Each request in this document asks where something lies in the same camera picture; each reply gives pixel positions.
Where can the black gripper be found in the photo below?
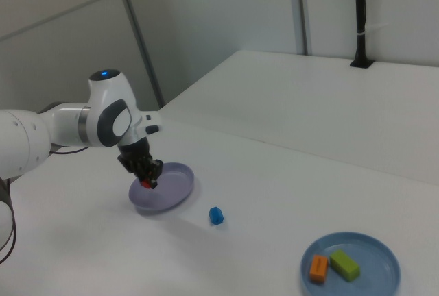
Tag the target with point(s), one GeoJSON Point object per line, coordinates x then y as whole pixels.
{"type": "Point", "coordinates": [135, 152]}

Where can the red rounded block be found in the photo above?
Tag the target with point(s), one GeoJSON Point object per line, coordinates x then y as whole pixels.
{"type": "Point", "coordinates": [146, 184]}

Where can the blue house-shaped block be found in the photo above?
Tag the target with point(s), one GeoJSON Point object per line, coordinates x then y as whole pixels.
{"type": "Point", "coordinates": [216, 215]}

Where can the orange rectangular block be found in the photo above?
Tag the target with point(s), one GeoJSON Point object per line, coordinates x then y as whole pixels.
{"type": "Point", "coordinates": [319, 268]}

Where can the green rectangular block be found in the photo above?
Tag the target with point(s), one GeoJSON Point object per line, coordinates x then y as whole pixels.
{"type": "Point", "coordinates": [344, 265]}

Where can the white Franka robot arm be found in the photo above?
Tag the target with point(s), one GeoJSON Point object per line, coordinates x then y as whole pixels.
{"type": "Point", "coordinates": [20, 138]}

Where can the purple plate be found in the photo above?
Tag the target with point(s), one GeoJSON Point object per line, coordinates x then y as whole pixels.
{"type": "Point", "coordinates": [171, 186]}

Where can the blue plate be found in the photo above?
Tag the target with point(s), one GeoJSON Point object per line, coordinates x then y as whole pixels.
{"type": "Point", "coordinates": [319, 244]}

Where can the grey partition post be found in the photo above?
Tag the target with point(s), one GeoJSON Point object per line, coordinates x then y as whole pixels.
{"type": "Point", "coordinates": [303, 8]}
{"type": "Point", "coordinates": [139, 35]}

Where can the black camera stand pole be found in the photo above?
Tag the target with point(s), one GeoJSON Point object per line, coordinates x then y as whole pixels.
{"type": "Point", "coordinates": [360, 8]}

